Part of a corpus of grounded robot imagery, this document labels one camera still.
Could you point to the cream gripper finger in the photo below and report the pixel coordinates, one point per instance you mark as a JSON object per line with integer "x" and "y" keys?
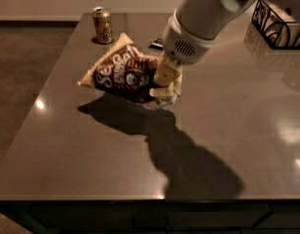
{"x": 162, "y": 92}
{"x": 167, "y": 72}

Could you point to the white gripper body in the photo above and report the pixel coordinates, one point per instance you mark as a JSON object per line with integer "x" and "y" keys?
{"x": 181, "y": 45}

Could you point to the brown sea salt chip bag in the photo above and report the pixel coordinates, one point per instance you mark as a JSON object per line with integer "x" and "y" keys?
{"x": 126, "y": 72}

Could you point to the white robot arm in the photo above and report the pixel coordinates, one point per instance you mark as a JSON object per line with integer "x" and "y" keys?
{"x": 225, "y": 10}

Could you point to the black snack bar wrapper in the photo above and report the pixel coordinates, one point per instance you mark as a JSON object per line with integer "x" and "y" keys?
{"x": 157, "y": 44}

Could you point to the gold soda can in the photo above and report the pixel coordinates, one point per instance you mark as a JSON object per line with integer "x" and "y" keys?
{"x": 103, "y": 25}

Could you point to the dark table drawer front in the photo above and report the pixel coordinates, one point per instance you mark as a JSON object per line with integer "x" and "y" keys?
{"x": 198, "y": 216}

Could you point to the black wire napkin basket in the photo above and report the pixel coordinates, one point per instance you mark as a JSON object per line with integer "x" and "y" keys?
{"x": 277, "y": 27}

